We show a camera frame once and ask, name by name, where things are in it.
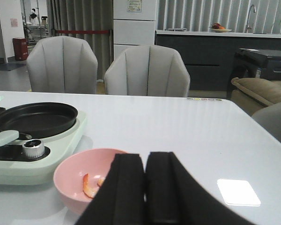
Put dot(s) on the pink bowl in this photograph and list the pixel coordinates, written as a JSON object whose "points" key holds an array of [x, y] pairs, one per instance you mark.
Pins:
{"points": [[69, 174]]}

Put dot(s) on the dark kitchen counter cabinet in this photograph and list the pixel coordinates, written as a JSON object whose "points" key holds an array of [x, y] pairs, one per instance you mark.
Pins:
{"points": [[213, 59]]}

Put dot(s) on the right grey chair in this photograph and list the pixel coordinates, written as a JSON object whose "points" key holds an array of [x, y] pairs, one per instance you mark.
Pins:
{"points": [[148, 70]]}

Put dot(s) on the red trash bin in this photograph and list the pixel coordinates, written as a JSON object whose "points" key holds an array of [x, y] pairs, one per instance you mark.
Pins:
{"points": [[20, 48]]}

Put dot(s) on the beige sofa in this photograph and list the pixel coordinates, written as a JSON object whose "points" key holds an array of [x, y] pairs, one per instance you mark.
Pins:
{"points": [[261, 99]]}

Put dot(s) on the black round frying pan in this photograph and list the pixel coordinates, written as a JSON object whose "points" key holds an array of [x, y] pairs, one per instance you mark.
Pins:
{"points": [[38, 120]]}

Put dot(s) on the chrome kitchen faucet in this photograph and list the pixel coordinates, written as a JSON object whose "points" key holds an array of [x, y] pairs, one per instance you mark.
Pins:
{"points": [[252, 9]]}

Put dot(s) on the red belt barrier stanchion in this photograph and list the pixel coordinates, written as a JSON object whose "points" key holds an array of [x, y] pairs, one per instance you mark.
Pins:
{"points": [[82, 32]]}

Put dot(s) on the fruit plate on counter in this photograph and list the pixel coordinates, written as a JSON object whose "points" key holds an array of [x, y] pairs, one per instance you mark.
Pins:
{"points": [[216, 27]]}

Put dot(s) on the green pan handle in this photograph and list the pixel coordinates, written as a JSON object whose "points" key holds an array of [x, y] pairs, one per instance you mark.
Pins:
{"points": [[8, 136]]}

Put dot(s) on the grey chair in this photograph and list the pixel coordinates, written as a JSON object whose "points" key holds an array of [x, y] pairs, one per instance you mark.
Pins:
{"points": [[62, 64], [148, 70]]}

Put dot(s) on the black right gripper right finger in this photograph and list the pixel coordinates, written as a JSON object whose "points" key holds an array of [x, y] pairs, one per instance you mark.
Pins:
{"points": [[174, 197]]}

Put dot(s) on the right silver knob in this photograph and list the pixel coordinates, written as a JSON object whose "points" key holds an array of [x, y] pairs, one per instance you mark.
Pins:
{"points": [[33, 148]]}

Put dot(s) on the white refrigerator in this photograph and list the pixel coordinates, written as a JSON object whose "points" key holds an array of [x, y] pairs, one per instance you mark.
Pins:
{"points": [[134, 23]]}

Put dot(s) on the black appliance cabinet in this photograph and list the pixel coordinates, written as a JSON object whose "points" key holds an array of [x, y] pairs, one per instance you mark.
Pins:
{"points": [[264, 62]]}

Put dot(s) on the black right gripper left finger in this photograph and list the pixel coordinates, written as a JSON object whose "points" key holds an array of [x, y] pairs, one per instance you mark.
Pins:
{"points": [[120, 200]]}

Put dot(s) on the orange shrimp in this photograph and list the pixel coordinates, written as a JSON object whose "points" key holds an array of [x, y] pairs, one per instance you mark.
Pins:
{"points": [[89, 191]]}

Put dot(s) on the left grey chair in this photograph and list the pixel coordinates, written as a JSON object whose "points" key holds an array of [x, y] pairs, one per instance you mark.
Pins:
{"points": [[62, 64]]}

